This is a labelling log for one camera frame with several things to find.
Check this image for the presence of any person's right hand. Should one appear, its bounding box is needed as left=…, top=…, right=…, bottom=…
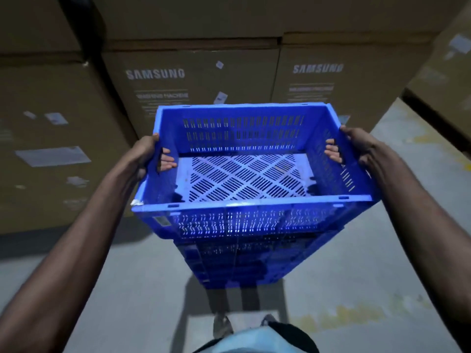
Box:
left=324, top=125, right=383, bottom=170

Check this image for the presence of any person's left hand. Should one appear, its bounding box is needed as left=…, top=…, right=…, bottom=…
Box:
left=128, top=133, right=178, bottom=181

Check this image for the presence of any blue perforated plastic crate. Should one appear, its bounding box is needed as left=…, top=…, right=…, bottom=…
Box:
left=131, top=102, right=382, bottom=241

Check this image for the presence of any person's right forearm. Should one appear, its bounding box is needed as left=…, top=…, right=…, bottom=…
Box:
left=359, top=141, right=471, bottom=351

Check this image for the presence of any person's left forearm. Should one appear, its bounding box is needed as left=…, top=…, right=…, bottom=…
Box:
left=0, top=158, right=148, bottom=353

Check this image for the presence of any stack of brown cardboard boxes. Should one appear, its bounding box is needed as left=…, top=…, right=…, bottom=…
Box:
left=0, top=0, right=471, bottom=236

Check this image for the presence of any stack of blue plastic crates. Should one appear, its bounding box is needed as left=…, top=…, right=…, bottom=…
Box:
left=173, top=228, right=348, bottom=290

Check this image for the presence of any person's left shoe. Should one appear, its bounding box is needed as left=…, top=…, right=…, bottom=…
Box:
left=213, top=313, right=234, bottom=339

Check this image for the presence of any light blue shirt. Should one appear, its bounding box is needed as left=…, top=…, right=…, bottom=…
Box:
left=200, top=325, right=297, bottom=353

